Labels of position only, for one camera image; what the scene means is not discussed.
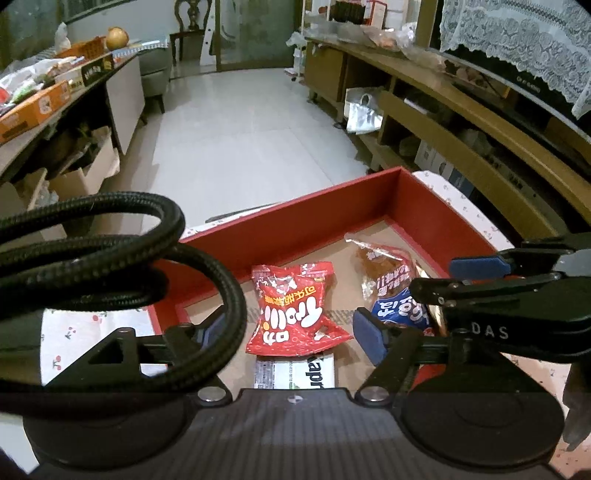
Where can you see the yellow round fruit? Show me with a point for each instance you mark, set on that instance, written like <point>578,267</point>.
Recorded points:
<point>117,38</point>

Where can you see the carved wooden chair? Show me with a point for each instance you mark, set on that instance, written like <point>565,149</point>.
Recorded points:
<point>191,14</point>

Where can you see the grey armchair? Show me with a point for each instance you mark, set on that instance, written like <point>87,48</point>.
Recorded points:
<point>154,69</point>

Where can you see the long wooden cabinet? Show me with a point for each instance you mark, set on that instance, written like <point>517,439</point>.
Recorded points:
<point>461,106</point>

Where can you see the blue snack packet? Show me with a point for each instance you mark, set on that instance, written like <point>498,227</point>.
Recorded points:
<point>397,307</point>

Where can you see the red snack packet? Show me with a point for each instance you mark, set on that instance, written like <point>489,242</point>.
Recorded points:
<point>291,314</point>

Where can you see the white carton under cabinet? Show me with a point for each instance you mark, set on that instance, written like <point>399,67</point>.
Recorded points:
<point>434,159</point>

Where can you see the orange flat carton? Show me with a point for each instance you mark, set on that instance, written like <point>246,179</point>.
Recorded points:
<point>32,110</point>

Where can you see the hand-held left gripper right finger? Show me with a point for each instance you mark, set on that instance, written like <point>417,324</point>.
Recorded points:
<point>369,334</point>

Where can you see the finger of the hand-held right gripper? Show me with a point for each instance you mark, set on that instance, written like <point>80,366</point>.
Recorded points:
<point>478,267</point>
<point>434,290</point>

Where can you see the open cardboard box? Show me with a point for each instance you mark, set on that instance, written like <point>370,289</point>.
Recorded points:
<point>87,170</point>

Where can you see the glass sliding door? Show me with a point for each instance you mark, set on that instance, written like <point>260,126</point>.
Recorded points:
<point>258,32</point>

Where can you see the brown bun snack packet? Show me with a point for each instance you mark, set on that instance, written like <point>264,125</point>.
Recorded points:
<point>383,265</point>

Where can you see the red cardboard box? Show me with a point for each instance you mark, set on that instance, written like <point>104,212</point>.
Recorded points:
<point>323,217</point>

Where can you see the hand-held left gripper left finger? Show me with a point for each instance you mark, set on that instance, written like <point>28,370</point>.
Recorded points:
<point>207,333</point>

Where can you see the black television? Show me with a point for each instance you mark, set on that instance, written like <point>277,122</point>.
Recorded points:
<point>521,99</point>

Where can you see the white plastic bag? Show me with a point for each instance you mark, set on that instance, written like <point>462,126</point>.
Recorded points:
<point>362,115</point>

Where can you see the white lace cloth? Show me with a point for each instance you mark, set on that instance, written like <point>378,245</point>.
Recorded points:
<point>508,37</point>

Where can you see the white sideboard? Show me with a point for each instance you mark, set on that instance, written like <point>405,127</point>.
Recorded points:
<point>127,101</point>

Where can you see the dark flat carton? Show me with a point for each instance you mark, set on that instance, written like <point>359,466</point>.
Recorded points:
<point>94,69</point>

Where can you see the white printed packet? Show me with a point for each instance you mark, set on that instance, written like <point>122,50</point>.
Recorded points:
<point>295,371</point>

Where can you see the clear plastic food bag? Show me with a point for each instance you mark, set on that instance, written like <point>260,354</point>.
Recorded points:
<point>392,39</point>

